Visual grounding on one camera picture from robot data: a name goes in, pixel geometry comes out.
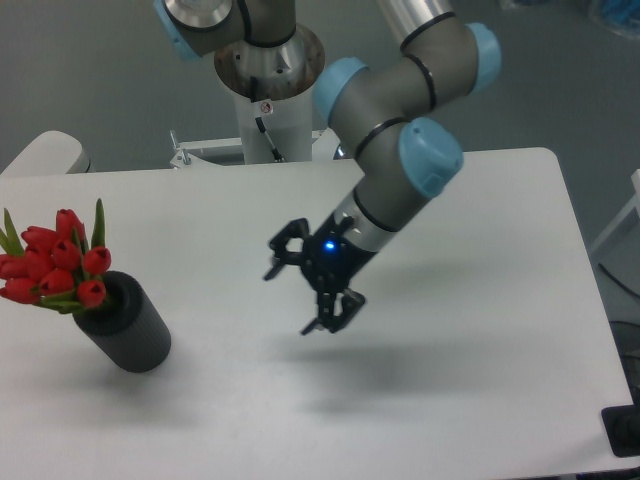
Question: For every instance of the white furniture at right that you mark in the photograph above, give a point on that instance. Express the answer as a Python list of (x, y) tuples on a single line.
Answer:
[(619, 227)]

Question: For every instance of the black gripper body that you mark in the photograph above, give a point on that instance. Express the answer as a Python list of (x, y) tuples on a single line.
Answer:
[(330, 260)]

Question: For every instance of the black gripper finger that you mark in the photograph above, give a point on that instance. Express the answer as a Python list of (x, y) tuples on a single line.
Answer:
[(335, 311), (281, 255)]

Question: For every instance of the black box at table edge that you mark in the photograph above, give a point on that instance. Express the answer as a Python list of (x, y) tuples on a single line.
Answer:
[(622, 429)]

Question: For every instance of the dark grey ribbed vase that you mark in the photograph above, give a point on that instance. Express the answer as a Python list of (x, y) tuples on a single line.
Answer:
[(131, 332)]

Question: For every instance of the red tulip bouquet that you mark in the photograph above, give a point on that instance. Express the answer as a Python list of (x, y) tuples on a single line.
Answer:
[(63, 269)]

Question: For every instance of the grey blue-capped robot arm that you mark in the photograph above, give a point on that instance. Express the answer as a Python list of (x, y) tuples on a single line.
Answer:
[(382, 119)]

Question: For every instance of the blue item in clear bag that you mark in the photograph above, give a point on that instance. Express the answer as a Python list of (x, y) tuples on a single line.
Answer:
[(618, 16)]

